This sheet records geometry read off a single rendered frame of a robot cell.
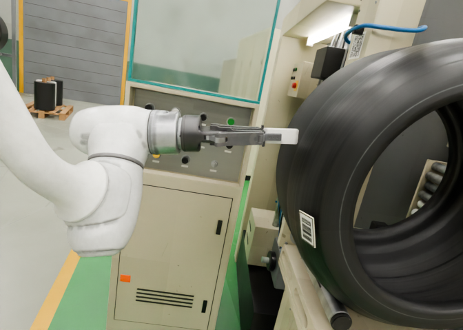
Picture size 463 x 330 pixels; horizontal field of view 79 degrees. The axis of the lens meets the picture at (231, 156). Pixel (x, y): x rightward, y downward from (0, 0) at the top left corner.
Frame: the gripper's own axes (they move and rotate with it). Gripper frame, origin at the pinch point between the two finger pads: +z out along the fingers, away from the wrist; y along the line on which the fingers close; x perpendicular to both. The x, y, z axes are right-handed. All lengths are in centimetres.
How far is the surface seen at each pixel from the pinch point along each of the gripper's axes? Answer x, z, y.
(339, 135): -2.3, 7.9, -10.4
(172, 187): 36, -33, 61
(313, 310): 40.5, 10.4, -3.2
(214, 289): 88, -14, 60
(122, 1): -220, -305, 836
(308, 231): 15.4, 4.2, -11.1
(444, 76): -12.5, 22.3, -12.2
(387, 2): -33, 32, 27
